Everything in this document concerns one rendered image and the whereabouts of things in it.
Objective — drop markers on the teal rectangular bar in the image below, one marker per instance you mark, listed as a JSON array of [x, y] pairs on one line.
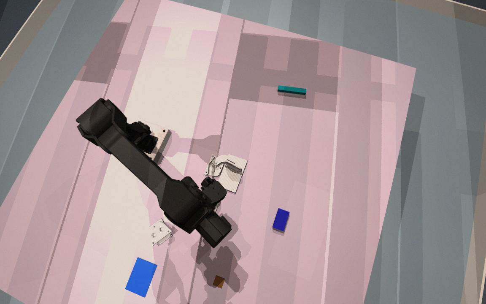
[[293, 90]]

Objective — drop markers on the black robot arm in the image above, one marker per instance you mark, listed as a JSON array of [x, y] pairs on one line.
[[188, 208]]

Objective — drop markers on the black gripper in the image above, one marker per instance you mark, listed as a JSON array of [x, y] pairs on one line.
[[189, 182]]

